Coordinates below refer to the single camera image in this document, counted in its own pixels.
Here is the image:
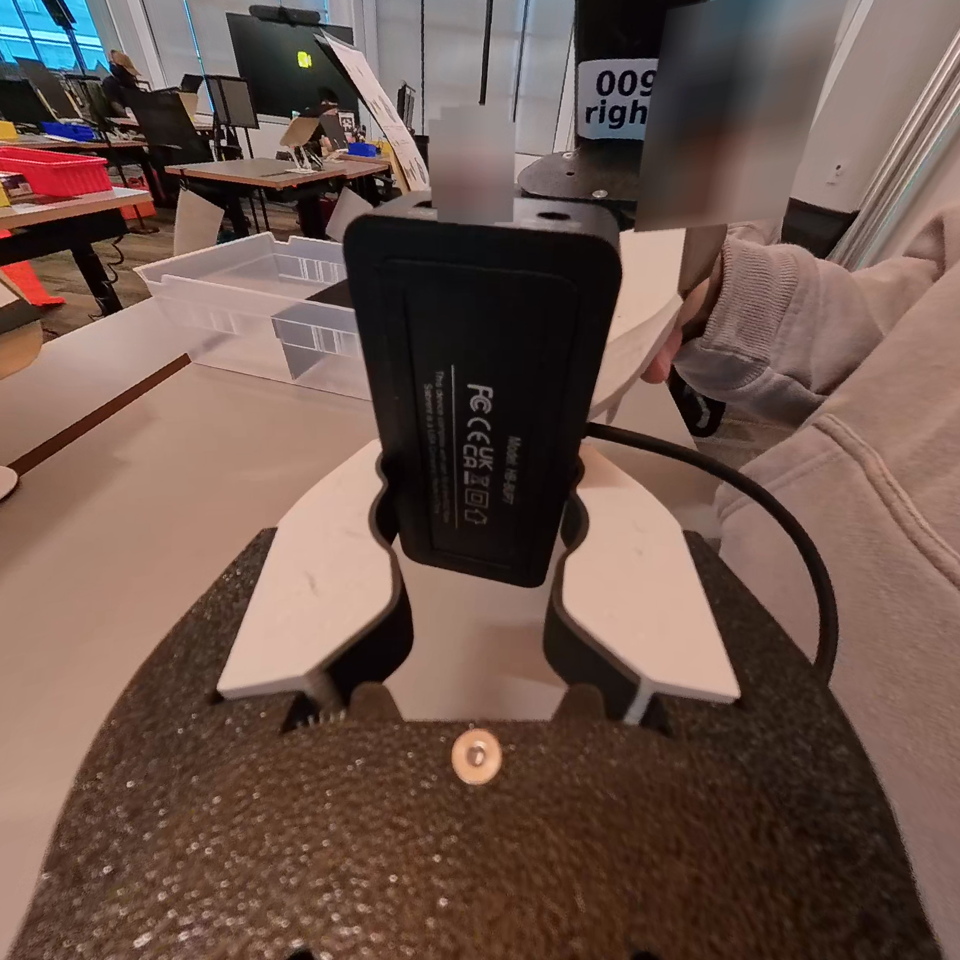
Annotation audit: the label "metal pole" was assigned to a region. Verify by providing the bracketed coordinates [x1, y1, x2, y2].
[846, 30, 960, 265]

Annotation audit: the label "black usb cable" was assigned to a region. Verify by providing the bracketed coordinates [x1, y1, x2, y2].
[583, 421, 839, 685]

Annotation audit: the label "red plastic bin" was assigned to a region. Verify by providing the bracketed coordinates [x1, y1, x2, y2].
[0, 145, 111, 199]

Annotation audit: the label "black usb hub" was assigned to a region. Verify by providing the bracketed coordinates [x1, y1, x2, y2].
[342, 212, 624, 588]

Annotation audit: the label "printed paper sheet on board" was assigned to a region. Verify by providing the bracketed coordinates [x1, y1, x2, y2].
[313, 33, 433, 195]

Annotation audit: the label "black panel on stand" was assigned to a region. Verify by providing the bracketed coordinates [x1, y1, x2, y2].
[203, 74, 261, 163]

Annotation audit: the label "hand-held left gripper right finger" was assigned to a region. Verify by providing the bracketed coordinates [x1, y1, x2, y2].
[543, 442, 741, 727]

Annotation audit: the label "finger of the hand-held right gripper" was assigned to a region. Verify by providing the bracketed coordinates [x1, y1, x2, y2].
[327, 187, 399, 243]
[588, 227, 688, 423]

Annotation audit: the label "person's right hand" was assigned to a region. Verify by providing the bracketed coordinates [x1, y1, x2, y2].
[645, 251, 726, 385]

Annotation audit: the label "clear plastic bin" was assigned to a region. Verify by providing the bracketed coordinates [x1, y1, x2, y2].
[133, 231, 378, 401]

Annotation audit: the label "large black monitor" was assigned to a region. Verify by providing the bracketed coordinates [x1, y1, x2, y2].
[225, 11, 356, 122]

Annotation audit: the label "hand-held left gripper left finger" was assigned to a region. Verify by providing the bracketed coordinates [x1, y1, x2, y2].
[216, 438, 415, 702]

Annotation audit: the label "wood edge table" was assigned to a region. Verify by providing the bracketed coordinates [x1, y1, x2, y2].
[0, 187, 156, 318]

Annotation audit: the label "brown top table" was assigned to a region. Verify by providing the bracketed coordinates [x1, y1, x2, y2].
[165, 156, 393, 235]

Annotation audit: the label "person's right forearm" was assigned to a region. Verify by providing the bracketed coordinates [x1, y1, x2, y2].
[672, 201, 960, 412]

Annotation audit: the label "person's beige hoodie torso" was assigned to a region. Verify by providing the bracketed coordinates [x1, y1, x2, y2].
[711, 258, 960, 960]

